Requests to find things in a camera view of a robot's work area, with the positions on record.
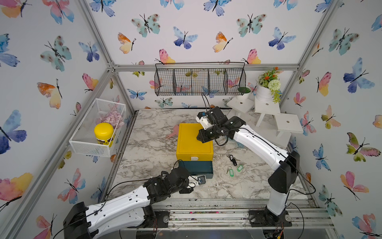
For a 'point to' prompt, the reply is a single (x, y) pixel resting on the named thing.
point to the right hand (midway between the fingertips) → (198, 136)
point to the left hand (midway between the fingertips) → (195, 174)
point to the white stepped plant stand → (285, 124)
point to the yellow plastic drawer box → (190, 148)
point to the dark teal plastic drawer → (198, 168)
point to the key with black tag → (233, 159)
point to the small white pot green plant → (243, 93)
